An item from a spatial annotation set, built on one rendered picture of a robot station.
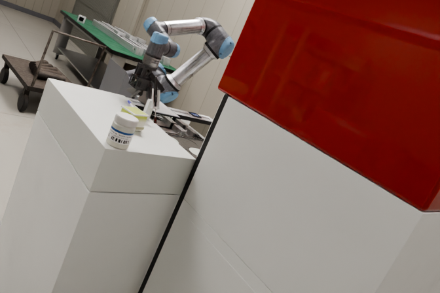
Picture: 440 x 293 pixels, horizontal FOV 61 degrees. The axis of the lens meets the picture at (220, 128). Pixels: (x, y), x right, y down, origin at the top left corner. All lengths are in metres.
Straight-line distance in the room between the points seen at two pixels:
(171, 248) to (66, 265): 0.35
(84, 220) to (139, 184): 0.20
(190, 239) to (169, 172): 0.24
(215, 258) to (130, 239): 0.32
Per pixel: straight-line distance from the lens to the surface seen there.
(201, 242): 1.28
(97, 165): 1.15
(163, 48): 1.72
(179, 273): 1.38
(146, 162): 1.21
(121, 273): 1.48
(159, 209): 1.36
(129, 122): 1.12
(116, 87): 2.04
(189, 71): 2.09
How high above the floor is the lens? 1.38
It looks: 12 degrees down
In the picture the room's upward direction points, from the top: 24 degrees clockwise
